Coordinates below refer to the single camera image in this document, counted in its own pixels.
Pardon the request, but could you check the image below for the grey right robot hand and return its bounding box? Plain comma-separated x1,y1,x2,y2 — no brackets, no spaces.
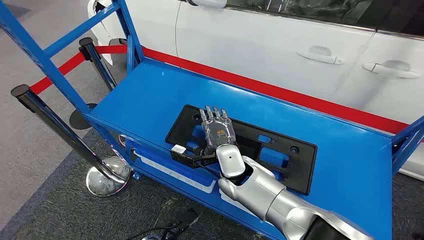
198,105,237,157

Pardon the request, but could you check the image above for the black plastic bracket part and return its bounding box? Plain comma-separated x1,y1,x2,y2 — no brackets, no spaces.
164,104,318,196

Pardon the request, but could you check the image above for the blue metal shelf rack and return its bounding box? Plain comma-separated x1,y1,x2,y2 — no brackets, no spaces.
0,0,424,240

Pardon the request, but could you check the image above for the red barrier belt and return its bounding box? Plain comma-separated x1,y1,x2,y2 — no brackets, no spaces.
94,45,412,135
29,51,86,95

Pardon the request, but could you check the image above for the black flat box on robot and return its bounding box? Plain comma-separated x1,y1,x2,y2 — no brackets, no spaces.
158,207,200,240

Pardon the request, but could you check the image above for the white car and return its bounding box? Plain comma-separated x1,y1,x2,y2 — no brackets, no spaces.
87,0,424,182

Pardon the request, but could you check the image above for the white car side mirror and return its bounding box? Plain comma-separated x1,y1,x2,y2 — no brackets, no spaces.
187,0,228,9

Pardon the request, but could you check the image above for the white car door handle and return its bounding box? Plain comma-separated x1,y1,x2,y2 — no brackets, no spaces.
361,60,422,80
296,46,345,65

